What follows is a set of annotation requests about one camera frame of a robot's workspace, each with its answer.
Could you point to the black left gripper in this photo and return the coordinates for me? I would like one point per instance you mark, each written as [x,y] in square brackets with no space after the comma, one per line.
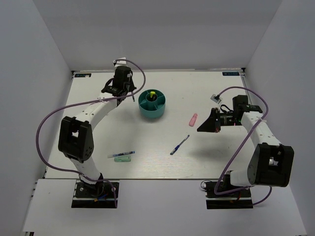
[132,87]

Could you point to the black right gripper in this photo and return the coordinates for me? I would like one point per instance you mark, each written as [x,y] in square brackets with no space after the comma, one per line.
[211,124]

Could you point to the yellow black highlighter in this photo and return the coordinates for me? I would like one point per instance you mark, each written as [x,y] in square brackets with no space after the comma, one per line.
[152,93]

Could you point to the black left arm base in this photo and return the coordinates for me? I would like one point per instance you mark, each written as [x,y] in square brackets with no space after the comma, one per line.
[103,197]

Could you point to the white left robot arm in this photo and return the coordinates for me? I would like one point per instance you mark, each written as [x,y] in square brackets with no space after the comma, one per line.
[76,134]

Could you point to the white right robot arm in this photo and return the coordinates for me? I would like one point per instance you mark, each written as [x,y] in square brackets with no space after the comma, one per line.
[271,162]

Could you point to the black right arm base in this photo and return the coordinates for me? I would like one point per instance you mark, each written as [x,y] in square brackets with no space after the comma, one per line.
[227,196]

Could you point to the pink eraser stick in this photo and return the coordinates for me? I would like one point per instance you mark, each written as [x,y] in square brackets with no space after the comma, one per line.
[193,120]

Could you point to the teal round organizer container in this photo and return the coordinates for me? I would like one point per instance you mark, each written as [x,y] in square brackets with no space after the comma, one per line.
[149,109]

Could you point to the blue right corner label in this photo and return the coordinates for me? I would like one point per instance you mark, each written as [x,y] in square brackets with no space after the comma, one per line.
[230,74]

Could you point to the blue corner label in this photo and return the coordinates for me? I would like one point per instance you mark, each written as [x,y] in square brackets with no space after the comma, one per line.
[230,74]
[82,75]

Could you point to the blue left corner label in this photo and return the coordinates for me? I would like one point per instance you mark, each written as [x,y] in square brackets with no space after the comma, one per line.
[82,75]

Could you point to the blue ballpoint pen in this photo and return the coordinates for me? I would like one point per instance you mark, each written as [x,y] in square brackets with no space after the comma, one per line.
[178,146]

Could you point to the green transparent eraser case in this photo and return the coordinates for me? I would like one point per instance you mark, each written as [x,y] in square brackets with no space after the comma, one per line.
[121,159]

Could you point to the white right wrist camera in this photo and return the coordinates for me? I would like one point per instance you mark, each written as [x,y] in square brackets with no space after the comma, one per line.
[216,98]

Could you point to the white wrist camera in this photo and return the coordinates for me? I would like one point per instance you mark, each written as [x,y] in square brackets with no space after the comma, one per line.
[216,98]
[120,62]

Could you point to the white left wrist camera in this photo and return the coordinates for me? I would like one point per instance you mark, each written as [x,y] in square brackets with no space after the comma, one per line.
[120,62]

